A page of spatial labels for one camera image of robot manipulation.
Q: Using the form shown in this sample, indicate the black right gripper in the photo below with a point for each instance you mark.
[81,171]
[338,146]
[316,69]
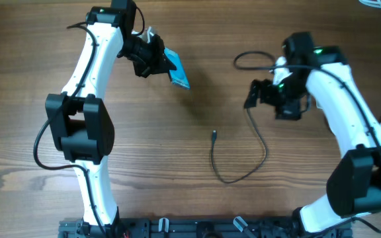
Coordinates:
[294,110]

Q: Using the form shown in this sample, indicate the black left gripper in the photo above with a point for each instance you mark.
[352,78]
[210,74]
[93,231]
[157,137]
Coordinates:
[156,64]

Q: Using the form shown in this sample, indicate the blue-screen Galaxy smartphone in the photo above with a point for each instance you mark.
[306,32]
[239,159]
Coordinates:
[177,76]

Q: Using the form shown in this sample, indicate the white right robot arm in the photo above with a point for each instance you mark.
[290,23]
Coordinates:
[322,74]

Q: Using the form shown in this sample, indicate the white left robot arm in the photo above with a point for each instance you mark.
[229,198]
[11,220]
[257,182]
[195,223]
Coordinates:
[79,122]

